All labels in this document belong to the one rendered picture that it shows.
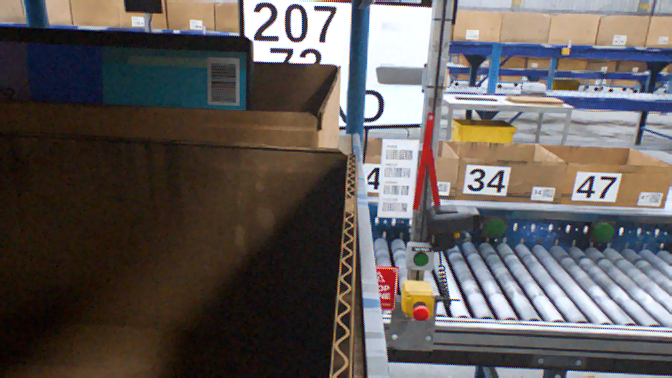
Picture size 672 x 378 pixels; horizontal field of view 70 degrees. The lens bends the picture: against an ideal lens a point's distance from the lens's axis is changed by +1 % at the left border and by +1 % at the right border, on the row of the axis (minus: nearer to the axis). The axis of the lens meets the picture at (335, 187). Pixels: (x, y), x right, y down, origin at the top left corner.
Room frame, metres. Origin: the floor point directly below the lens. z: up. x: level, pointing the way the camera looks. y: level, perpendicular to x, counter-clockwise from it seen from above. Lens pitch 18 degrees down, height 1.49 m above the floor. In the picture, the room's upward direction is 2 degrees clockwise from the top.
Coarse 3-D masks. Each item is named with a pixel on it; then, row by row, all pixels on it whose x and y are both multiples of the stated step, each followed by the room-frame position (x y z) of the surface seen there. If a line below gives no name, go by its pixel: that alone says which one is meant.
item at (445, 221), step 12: (444, 204) 1.10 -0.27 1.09; (432, 216) 1.05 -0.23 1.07; (444, 216) 1.05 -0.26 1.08; (456, 216) 1.05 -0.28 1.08; (468, 216) 1.04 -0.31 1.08; (432, 228) 1.05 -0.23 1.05; (444, 228) 1.04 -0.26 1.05; (456, 228) 1.04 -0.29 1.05; (468, 228) 1.04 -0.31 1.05; (444, 240) 1.06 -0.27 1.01
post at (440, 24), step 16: (432, 16) 1.13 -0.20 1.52; (448, 16) 1.11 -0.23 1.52; (432, 32) 1.11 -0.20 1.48; (448, 32) 1.11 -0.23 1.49; (432, 48) 1.11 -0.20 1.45; (448, 48) 1.11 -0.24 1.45; (432, 64) 1.11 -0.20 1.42; (432, 80) 1.11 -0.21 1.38; (432, 96) 1.11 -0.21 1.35; (432, 112) 1.11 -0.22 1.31; (432, 144) 1.11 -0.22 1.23; (416, 176) 1.14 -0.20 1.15; (416, 224) 1.11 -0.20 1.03; (416, 240) 1.11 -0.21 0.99; (416, 272) 1.11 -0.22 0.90; (400, 304) 1.10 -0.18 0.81; (400, 320) 1.10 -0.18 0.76; (416, 320) 1.10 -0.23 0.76; (432, 320) 1.10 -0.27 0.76; (400, 336) 1.10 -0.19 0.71; (416, 336) 1.10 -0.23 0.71; (432, 336) 1.10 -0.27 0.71
